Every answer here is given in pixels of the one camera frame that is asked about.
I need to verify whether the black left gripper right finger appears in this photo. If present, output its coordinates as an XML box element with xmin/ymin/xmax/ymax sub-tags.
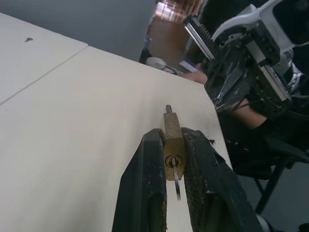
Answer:
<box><xmin>180</xmin><ymin>127</ymin><xmax>264</xmax><ymax>232</ymax></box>

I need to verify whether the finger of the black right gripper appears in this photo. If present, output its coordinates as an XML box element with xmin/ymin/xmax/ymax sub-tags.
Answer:
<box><xmin>250</xmin><ymin>72</ymin><xmax>292</xmax><ymax>119</ymax></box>

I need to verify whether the copper-coloured clear container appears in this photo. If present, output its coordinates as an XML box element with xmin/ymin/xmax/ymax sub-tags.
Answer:
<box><xmin>154</xmin><ymin>0</ymin><xmax>209</xmax><ymax>24</ymax></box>

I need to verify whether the person in black clothes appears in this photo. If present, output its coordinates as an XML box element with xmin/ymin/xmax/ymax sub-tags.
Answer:
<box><xmin>199</xmin><ymin>0</ymin><xmax>309</xmax><ymax>181</ymax></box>

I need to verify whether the brown wooden desk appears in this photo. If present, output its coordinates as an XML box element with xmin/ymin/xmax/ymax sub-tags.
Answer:
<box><xmin>139</xmin><ymin>16</ymin><xmax>209</xmax><ymax>79</ymax></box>

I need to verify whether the black chair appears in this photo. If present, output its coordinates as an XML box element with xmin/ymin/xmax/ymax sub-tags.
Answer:
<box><xmin>252</xmin><ymin>136</ymin><xmax>309</xmax><ymax>216</ymax></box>

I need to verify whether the silver key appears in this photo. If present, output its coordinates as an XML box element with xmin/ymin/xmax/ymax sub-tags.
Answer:
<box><xmin>169</xmin><ymin>157</ymin><xmax>182</xmax><ymax>201</ymax></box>

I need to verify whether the brass padlock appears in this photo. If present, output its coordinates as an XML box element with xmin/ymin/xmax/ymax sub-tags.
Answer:
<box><xmin>161</xmin><ymin>104</ymin><xmax>186</xmax><ymax>182</ymax></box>

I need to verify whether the grey-white bundle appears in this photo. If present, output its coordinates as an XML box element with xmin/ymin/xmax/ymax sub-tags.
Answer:
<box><xmin>144</xmin><ymin>56</ymin><xmax>179</xmax><ymax>74</ymax></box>

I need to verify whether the white paper sheet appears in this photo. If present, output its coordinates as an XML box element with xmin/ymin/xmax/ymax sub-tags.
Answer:
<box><xmin>179</xmin><ymin>60</ymin><xmax>201</xmax><ymax>73</ymax></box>

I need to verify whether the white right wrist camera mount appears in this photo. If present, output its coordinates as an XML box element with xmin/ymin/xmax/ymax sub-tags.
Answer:
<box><xmin>211</xmin><ymin>0</ymin><xmax>309</xmax><ymax>53</ymax></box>

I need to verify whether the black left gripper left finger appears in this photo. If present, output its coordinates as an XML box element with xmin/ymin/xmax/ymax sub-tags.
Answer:
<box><xmin>112</xmin><ymin>128</ymin><xmax>168</xmax><ymax>232</ymax></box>

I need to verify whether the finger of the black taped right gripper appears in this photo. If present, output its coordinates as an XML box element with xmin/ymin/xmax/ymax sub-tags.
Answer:
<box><xmin>203</xmin><ymin>45</ymin><xmax>257</xmax><ymax>114</ymax></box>

